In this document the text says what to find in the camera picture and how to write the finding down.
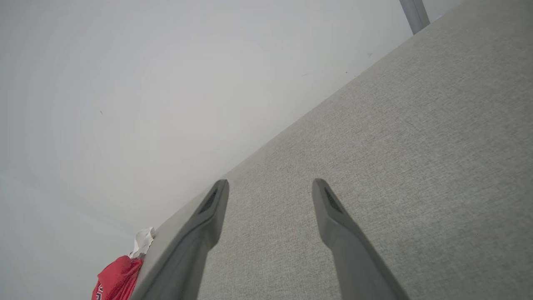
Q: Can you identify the red Bulls 23 jersey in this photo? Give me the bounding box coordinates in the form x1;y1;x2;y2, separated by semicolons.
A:
92;227;155;300

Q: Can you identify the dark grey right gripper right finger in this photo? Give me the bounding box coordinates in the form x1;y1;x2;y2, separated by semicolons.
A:
311;178;411;300

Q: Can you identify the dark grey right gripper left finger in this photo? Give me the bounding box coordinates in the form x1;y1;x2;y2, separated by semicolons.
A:
132;179;229;300

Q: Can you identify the grey metal pole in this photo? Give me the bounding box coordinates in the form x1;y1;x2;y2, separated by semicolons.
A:
399;0;431;35

